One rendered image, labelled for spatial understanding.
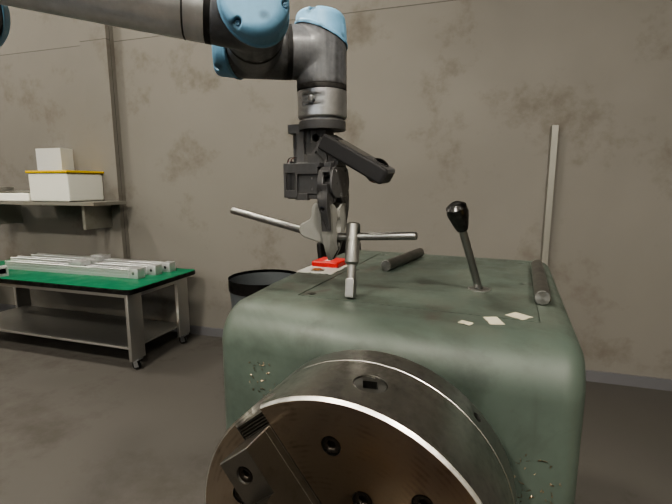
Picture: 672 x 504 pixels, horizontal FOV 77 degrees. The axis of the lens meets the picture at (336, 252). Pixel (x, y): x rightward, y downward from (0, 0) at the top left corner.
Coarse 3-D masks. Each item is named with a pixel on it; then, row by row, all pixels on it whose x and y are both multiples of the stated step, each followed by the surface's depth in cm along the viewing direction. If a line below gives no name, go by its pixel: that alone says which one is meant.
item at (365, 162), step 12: (324, 144) 62; (336, 144) 61; (348, 144) 63; (336, 156) 62; (348, 156) 61; (360, 156) 60; (372, 156) 63; (360, 168) 61; (372, 168) 60; (384, 168) 59; (372, 180) 60; (384, 180) 60
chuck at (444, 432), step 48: (288, 384) 44; (336, 384) 41; (240, 432) 43; (288, 432) 40; (336, 432) 38; (384, 432) 36; (432, 432) 37; (480, 432) 42; (336, 480) 39; (384, 480) 37; (432, 480) 35; (480, 480) 36
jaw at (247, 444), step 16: (256, 416) 41; (256, 432) 42; (272, 432) 41; (240, 448) 39; (256, 448) 38; (272, 448) 39; (224, 464) 38; (240, 464) 38; (256, 464) 37; (272, 464) 38; (288, 464) 40; (240, 480) 38; (256, 480) 37; (272, 480) 37; (288, 480) 39; (304, 480) 40; (240, 496) 38; (256, 496) 38; (272, 496) 36; (288, 496) 38; (304, 496) 39
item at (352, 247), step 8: (352, 224) 64; (352, 232) 64; (352, 240) 64; (352, 248) 64; (352, 256) 64; (352, 264) 64; (352, 272) 64; (352, 280) 64; (352, 288) 64; (352, 296) 64
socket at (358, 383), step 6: (360, 378) 42; (366, 378) 42; (372, 378) 42; (354, 384) 41; (360, 384) 41; (366, 384) 42; (372, 384) 42; (378, 384) 41; (384, 384) 41; (366, 390) 40; (372, 390) 40; (378, 390) 40; (384, 390) 40
